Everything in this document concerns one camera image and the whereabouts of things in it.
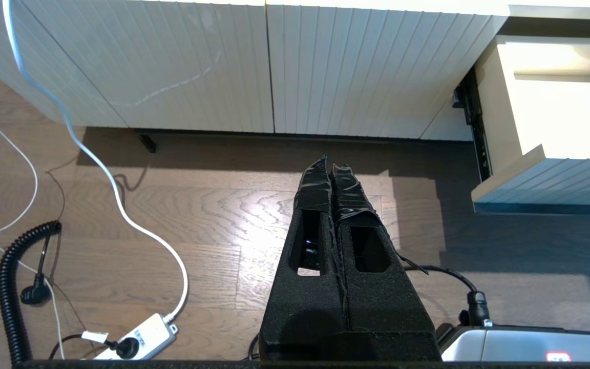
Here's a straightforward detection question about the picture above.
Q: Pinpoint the white power strip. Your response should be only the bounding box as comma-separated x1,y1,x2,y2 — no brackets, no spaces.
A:
93,313,179,360

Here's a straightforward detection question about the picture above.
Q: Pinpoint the black plug with cable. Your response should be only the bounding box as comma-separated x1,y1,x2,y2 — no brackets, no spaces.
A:
48,333,140,360

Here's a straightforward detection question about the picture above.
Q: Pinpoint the black cable loop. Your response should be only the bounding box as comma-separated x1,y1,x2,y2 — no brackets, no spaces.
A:
402,264,491,327

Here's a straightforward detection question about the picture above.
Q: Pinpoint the white tv cabinet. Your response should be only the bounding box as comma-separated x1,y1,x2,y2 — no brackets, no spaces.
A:
0,0,590,141

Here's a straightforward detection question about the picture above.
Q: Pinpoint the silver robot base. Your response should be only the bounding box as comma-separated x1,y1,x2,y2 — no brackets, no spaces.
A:
436,323,590,362

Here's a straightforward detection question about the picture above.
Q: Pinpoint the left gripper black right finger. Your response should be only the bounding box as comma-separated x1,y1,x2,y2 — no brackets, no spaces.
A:
330,164,442,360

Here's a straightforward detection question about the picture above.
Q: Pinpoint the thin white cable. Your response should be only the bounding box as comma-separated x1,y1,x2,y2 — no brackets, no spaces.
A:
0,105,66,360

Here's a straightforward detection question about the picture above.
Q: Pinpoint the black drawer slide rail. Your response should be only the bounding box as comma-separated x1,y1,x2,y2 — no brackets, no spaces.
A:
451,67,493,183

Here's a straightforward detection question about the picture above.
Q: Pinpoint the black coiled cable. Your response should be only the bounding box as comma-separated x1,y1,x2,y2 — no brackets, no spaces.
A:
0,219,63,365

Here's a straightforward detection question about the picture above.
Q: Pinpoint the white cabinet drawer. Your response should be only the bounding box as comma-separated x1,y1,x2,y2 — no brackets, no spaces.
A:
471,35,590,215

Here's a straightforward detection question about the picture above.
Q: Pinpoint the thick white cable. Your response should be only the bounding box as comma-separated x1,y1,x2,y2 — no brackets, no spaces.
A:
2,0,189,324

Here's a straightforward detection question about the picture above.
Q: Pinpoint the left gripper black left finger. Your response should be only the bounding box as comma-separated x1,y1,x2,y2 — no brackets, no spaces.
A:
258,155,350,360

